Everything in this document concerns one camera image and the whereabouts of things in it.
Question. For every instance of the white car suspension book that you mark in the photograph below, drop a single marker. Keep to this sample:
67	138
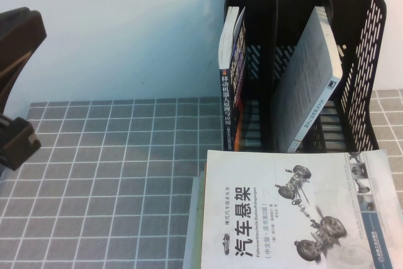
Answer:
283	218

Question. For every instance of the green edged book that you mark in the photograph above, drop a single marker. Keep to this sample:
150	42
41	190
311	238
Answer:
195	218

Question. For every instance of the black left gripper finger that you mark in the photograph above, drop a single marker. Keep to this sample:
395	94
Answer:
19	143
22	45

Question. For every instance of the white autonomous driving book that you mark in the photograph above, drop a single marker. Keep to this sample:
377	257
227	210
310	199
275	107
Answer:
305	77

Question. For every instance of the blue mobile robot book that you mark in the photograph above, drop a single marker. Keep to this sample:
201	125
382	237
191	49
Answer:
227	99

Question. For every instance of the black perforated book stand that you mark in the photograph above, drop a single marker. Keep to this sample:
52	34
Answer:
362	29

